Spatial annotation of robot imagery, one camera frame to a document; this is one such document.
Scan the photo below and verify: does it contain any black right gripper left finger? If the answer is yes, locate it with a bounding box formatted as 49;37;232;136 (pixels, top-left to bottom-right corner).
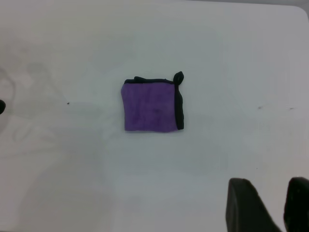
225;178;283;232

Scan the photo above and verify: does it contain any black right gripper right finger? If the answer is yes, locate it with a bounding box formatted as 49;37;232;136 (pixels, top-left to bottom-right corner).
283;176;309;232

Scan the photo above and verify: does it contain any purple cloth with black trim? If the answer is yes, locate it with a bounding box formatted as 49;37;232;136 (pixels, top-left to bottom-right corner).
120;71;186;133

